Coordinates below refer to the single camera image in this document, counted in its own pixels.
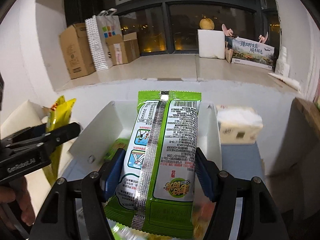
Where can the large cardboard box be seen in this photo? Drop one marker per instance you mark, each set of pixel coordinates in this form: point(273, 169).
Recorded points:
point(76, 51)

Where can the white plastic bottle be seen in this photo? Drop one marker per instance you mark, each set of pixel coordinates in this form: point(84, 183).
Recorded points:
point(282, 67)

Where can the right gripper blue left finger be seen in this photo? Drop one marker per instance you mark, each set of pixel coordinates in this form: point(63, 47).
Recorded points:
point(110, 173)

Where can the black window frame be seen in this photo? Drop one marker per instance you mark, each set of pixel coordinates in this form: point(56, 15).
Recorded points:
point(170, 26)

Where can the printed flat gift box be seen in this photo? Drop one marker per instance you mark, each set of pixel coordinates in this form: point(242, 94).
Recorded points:
point(252, 53)

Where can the white dotted paper bag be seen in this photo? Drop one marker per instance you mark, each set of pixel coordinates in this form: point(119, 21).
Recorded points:
point(99, 27)

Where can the small cardboard box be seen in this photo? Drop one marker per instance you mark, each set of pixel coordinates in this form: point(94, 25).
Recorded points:
point(123, 49)

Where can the green snack bag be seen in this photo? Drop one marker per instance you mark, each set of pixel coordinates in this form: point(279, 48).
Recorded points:
point(155, 192)

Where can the pink figurine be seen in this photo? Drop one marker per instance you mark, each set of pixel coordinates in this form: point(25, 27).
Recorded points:
point(229, 34)

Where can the marble side counter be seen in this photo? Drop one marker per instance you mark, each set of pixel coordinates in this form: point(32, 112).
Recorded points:
point(310, 112)

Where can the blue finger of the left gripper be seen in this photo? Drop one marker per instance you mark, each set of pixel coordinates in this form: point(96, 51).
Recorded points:
point(59, 136)

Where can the person's left hand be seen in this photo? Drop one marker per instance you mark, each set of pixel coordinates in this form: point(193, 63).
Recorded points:
point(22, 196)

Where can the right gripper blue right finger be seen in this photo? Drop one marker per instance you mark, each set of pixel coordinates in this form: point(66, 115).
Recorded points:
point(206, 172)

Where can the white foam box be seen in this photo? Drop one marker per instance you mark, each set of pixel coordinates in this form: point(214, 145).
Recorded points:
point(211, 44)

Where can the yellow pomelo fruit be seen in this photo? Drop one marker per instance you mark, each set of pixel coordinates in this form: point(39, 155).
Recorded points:
point(207, 24)

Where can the blue table mat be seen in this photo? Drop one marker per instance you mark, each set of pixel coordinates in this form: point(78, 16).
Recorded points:
point(241, 161)

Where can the tissue pack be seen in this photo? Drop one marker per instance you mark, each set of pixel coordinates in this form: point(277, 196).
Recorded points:
point(238, 125)

